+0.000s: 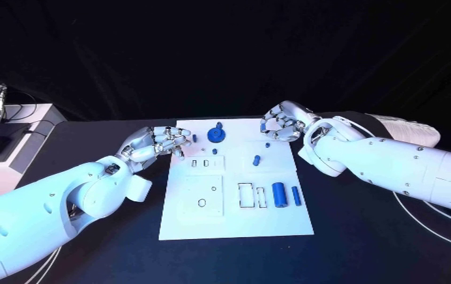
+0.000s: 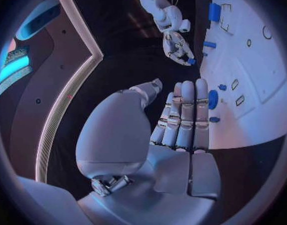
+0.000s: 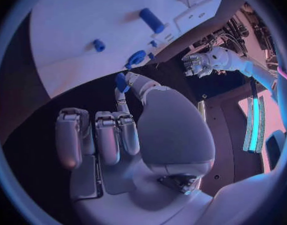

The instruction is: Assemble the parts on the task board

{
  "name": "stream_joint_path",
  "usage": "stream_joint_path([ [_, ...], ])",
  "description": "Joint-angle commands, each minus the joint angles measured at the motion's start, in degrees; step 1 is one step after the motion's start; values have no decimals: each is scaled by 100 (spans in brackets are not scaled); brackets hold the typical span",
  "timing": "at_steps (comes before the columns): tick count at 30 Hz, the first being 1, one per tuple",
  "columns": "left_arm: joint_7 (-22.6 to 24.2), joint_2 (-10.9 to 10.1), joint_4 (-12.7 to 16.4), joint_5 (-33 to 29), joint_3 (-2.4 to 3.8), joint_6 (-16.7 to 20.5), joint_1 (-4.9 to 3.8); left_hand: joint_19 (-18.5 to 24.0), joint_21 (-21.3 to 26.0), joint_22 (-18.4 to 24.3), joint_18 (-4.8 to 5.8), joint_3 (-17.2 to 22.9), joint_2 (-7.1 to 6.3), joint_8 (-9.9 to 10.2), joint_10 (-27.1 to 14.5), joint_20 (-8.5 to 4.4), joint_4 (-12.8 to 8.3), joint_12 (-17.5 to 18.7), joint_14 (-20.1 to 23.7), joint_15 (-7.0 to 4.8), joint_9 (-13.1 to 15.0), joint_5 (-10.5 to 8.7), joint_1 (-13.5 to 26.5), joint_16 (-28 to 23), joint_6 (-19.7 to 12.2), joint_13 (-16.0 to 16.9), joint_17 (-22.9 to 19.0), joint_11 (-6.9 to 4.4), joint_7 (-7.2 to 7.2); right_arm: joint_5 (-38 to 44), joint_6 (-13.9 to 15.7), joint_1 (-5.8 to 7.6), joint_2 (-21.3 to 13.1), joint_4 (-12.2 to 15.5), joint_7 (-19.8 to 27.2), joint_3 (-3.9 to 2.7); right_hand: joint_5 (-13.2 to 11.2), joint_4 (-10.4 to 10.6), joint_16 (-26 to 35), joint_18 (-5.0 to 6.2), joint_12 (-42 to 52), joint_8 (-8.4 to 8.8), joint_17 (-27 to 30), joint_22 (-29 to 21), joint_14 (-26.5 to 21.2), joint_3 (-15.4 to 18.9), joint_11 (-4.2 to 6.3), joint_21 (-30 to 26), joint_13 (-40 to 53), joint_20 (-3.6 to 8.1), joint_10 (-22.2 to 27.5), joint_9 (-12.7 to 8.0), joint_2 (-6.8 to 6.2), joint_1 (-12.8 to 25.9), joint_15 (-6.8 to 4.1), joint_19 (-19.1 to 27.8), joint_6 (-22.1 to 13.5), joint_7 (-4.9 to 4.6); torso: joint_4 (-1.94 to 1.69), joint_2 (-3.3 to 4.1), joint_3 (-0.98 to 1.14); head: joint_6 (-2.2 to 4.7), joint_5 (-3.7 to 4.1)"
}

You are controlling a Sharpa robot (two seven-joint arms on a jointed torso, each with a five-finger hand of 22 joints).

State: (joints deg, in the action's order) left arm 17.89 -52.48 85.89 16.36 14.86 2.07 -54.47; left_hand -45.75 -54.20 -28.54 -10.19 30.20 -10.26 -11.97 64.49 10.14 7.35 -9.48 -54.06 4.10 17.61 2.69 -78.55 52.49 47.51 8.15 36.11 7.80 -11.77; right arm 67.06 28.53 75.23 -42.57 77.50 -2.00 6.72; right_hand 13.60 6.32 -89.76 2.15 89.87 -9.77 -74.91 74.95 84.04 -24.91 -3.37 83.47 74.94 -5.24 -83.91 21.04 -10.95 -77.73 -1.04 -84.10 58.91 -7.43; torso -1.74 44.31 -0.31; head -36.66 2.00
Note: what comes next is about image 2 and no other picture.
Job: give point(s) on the blue plug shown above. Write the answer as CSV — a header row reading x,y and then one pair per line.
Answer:
x,y
214,119
191,61

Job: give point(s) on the thick blue cylinder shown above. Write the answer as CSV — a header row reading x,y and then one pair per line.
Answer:
x,y
215,12

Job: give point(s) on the white task board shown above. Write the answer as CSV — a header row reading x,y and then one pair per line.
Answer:
x,y
251,69

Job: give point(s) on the blue peg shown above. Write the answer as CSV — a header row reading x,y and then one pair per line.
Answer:
x,y
222,87
209,44

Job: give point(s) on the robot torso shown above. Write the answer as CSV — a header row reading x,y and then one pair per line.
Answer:
x,y
47,78

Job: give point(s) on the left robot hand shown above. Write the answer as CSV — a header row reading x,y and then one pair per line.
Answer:
x,y
120,135

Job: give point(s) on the blue gear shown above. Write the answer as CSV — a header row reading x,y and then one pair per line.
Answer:
x,y
213,99

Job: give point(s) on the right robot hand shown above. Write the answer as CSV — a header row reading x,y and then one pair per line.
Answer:
x,y
176,45

